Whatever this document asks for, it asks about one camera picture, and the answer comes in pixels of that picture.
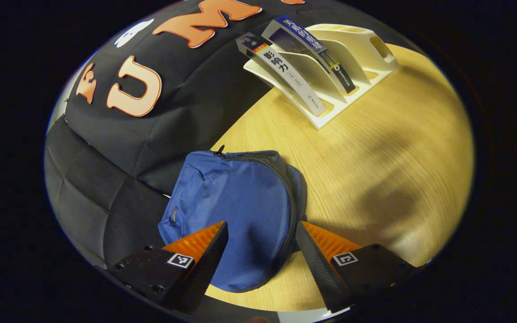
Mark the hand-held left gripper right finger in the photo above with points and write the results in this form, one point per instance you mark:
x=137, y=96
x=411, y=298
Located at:
x=317, y=269

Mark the blue cover book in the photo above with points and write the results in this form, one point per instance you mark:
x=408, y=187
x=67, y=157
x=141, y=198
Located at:
x=312, y=42

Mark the white bookshelf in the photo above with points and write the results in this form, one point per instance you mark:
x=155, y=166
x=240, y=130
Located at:
x=357, y=45

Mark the black backdrop cloth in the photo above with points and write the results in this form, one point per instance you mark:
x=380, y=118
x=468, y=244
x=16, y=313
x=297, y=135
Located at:
x=173, y=121

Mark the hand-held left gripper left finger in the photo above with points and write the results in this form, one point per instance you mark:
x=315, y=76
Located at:
x=204, y=273

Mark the blue schoolbag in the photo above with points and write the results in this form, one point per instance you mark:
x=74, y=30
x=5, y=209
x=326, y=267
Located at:
x=240, y=211

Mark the grey spine book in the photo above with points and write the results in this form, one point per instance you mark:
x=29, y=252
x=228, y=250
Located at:
x=285, y=72

